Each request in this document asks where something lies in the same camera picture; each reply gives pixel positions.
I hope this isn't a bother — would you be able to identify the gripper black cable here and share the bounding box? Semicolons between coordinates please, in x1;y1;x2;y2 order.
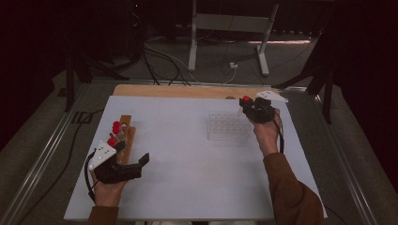
272;109;285;155
84;149;97;203

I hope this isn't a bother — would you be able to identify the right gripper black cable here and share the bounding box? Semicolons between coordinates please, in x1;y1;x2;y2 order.
272;109;285;155

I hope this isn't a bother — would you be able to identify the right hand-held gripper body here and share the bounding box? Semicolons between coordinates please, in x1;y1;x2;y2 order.
247;90;289;124

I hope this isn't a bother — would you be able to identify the white floor cable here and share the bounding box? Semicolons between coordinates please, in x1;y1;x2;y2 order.
144;41;237;85

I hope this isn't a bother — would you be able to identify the white metal stand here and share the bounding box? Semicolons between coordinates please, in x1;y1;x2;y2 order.
187;0;280;77

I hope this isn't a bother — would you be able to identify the clear acrylic test tube rack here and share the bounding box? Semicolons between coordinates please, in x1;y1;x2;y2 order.
206;112;253;142

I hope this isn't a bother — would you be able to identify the person's left hand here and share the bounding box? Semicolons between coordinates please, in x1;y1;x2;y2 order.
93;180;128;207

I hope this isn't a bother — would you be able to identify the person's right hand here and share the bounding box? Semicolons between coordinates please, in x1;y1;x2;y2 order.
252;108;282;158

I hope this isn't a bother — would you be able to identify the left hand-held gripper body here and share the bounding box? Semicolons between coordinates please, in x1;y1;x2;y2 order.
87;141;144;185

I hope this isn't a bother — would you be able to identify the white table sheet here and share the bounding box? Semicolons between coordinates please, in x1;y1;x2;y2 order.
63;95;329;221

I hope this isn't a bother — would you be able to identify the black tripod stand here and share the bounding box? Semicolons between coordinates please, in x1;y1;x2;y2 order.
57;46;130;113
271;31;334;125

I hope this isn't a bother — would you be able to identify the black floor cable bundle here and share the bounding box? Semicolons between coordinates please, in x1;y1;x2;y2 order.
142;46;191;87

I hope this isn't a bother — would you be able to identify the wooden test tube rack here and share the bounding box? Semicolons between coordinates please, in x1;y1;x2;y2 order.
109;114;137;166

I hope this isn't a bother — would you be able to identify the long black floor cable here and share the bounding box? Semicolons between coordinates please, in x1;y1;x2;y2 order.
17;108;106;225

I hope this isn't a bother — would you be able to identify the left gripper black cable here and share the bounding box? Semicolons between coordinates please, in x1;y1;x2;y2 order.
84;149;97;203

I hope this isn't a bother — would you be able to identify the aluminium floor rail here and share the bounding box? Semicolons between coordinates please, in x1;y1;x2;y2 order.
313;93;379;225
0;83;92;225

